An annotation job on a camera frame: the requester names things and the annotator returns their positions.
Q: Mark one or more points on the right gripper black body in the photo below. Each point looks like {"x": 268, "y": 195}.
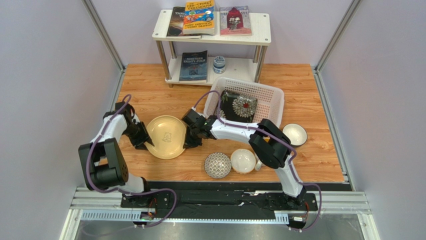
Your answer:
{"x": 192, "y": 136}

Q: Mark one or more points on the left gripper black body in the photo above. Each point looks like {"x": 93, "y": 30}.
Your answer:
{"x": 136, "y": 133}

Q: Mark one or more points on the yellow round bear plate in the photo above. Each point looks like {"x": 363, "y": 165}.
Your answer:
{"x": 167, "y": 134}

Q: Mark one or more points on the grey patterned small bowl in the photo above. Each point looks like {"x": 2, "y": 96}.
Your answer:
{"x": 217, "y": 165}

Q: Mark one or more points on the black square floral plate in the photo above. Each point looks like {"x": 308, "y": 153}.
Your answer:
{"x": 237, "y": 107}

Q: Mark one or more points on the white small bowl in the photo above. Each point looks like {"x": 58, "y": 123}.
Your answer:
{"x": 243, "y": 161}

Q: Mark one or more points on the white perforated plastic basket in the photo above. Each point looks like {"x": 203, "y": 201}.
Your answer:
{"x": 270, "y": 104}

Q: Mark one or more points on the black rimmed white bowl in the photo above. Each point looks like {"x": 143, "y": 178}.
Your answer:
{"x": 296, "y": 134}

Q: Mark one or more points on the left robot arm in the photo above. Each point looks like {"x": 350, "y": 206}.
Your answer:
{"x": 103, "y": 164}

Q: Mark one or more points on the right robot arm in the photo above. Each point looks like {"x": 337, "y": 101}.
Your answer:
{"x": 269, "y": 143}

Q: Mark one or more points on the dark blue Nineteen Eighty-Four book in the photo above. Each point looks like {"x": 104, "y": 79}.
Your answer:
{"x": 194, "y": 67}

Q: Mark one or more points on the small blue white ceramic jar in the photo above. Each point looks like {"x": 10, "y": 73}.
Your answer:
{"x": 219, "y": 64}

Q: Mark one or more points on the white two-tier shelf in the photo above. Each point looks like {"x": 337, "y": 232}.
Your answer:
{"x": 247, "y": 69}

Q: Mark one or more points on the white mug yellow inside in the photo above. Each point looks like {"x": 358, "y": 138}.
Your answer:
{"x": 258, "y": 165}

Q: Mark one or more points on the dark paperback book top shelf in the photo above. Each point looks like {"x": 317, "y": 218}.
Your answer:
{"x": 175, "y": 27}

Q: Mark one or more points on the orange yellow treehouse book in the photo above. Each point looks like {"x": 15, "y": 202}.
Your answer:
{"x": 199, "y": 18}

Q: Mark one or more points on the red pink cover book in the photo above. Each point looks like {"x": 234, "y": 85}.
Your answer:
{"x": 235, "y": 21}

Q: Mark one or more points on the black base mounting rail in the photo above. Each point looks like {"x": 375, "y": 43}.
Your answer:
{"x": 221, "y": 200}

